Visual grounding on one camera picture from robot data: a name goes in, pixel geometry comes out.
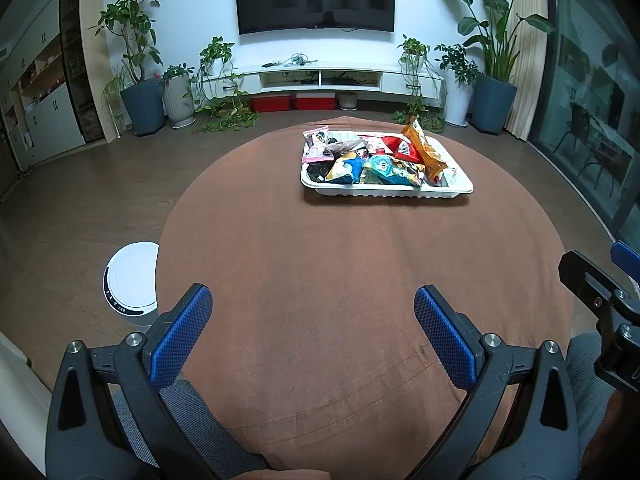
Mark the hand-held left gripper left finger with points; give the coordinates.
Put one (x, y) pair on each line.
(180, 330)

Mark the white television cabinet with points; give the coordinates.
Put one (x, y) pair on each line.
(290, 72)

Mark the glass sliding door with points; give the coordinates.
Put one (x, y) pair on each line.
(595, 110)

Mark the small round pot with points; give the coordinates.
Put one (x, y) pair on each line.
(348, 100)

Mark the thin plant on white stand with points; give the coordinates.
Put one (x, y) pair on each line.
(115, 87)

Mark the dark patterned snack packet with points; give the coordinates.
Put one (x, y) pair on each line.
(345, 147)

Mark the broad-leaf plant in blue pot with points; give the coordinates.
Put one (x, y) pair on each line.
(492, 105)

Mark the white wall cupboard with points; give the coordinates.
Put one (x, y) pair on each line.
(45, 110)

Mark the plant in smooth white pot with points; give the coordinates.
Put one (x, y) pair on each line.
(457, 102)

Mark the red storage box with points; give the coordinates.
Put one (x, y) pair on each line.
(315, 101)
(270, 103)

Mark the plant in white ribbed pot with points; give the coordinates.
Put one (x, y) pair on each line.
(178, 100)

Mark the long trailing vine plant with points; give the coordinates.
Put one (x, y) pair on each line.
(230, 115)

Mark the light blue cartoon snack bag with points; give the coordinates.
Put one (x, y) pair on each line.
(387, 167)

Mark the person's left hand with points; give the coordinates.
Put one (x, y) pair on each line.
(285, 476)

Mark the black media box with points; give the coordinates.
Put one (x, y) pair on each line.
(345, 81)

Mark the person's left leg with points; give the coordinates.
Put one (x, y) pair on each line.
(210, 425)

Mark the red snack packet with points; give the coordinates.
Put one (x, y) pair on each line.
(402, 149)

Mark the beige curtain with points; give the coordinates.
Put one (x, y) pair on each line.
(527, 65)

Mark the small hanging vine plant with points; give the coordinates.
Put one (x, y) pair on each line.
(412, 50)

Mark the black snack packet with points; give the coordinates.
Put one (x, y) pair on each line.
(316, 172)

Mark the white and pink snack packet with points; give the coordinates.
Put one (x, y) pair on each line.
(374, 144)

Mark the person's right leg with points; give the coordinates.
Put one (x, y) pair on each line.
(582, 360)

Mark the cream upholstered seat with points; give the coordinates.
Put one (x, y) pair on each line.
(20, 370)

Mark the orange snack packet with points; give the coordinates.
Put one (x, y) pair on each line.
(427, 152)

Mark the bushy tree in blue pot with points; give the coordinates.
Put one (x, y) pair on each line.
(142, 107)

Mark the white plastic tray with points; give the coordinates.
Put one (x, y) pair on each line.
(390, 191)

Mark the person's leg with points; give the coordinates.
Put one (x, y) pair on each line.
(582, 360)
(210, 425)

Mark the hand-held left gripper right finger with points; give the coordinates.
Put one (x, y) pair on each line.
(445, 335)

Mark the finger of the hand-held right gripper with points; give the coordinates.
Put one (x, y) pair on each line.
(627, 260)
(585, 280)

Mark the blue cake packet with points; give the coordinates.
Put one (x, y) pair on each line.
(345, 167)

